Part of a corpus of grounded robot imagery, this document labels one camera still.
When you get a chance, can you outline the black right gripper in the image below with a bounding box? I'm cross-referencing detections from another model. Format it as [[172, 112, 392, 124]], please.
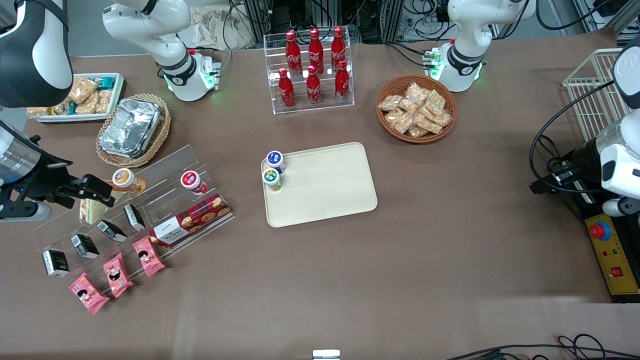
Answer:
[[22, 149, 117, 209]]

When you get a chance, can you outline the oval light wicker basket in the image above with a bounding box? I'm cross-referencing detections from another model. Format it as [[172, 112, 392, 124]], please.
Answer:
[[95, 93, 172, 169]]

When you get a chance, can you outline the clear acrylic stepped display stand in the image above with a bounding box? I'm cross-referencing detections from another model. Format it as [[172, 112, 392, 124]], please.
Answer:
[[31, 144, 236, 297]]

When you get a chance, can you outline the blue lid yogurt cup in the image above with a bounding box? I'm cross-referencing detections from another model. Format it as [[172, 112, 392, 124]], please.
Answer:
[[266, 150, 286, 174]]

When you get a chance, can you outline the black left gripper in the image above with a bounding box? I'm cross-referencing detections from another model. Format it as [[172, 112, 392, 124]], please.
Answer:
[[529, 141, 604, 196]]

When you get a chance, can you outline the triangle sandwich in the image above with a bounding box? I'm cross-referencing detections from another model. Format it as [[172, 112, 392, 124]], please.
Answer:
[[79, 196, 120, 226]]

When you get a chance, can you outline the white rectangular snack bin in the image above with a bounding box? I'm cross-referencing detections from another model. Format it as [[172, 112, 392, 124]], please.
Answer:
[[27, 72, 126, 124]]

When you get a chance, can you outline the stack of foil trays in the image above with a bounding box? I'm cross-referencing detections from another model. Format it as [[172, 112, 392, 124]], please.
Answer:
[[99, 97, 162, 160]]

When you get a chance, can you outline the large rice cracker packet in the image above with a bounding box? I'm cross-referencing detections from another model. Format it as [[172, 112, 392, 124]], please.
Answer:
[[68, 76, 99, 103]]

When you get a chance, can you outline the black block with metal strip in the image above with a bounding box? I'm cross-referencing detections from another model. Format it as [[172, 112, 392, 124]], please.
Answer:
[[567, 175, 598, 213]]

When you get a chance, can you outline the beige crumpled cloth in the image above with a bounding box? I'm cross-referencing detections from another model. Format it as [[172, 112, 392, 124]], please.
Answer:
[[177, 0, 266, 51]]

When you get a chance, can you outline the red lid drink cup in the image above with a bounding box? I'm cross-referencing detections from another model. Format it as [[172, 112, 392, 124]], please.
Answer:
[[180, 170, 208, 196]]

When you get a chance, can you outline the orange lid drink cup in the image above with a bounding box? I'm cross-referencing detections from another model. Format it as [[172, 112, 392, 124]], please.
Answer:
[[111, 168, 147, 196]]

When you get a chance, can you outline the green lid yogurt cup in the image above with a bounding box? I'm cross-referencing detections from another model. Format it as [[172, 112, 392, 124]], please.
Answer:
[[262, 168, 283, 192]]

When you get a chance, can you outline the yellow panel emergency stop box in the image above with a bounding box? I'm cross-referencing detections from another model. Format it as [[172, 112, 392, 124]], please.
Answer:
[[582, 200, 640, 304]]

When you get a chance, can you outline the beige plastic tray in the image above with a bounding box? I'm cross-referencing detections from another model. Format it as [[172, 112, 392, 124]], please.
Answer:
[[260, 141, 379, 229]]

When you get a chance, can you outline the background equipment rack with cables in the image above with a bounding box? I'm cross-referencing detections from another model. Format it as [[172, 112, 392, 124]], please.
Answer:
[[230, 0, 451, 46]]

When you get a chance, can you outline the white wire basket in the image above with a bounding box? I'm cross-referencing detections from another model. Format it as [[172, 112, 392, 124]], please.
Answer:
[[562, 48, 632, 143]]

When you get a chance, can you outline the black cable at table edge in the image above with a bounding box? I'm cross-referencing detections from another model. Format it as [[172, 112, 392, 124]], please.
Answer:
[[445, 334, 640, 360]]

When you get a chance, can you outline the red cola bottle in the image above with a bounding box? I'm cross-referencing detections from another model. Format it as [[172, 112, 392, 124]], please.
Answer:
[[334, 60, 351, 103], [330, 26, 347, 71], [305, 65, 323, 106], [308, 27, 325, 75], [284, 30, 303, 77], [277, 68, 296, 110]]

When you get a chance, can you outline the black power cable with plug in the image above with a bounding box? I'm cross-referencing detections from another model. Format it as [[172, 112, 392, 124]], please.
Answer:
[[539, 135, 568, 173]]

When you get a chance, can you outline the pink snack packet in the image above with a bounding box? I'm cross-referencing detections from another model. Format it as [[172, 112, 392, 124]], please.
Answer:
[[103, 253, 134, 299], [132, 236, 166, 278], [68, 272, 110, 315]]

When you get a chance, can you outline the red tartan cookie box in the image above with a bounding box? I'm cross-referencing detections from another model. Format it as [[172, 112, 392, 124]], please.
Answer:
[[150, 194, 233, 247]]

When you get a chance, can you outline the round brown wicker basket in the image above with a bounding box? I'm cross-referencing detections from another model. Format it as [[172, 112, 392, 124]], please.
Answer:
[[375, 73, 458, 145]]

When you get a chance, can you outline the small black carton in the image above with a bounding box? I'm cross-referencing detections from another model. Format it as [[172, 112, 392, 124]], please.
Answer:
[[41, 249, 71, 278], [70, 233, 100, 260], [123, 203, 146, 232], [96, 219, 128, 244]]

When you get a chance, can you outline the clear acrylic bottle rack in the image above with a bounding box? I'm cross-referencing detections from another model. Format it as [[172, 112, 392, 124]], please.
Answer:
[[263, 30, 355, 116]]

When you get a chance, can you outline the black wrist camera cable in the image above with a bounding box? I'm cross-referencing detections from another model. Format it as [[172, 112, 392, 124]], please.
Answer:
[[529, 80, 617, 196]]

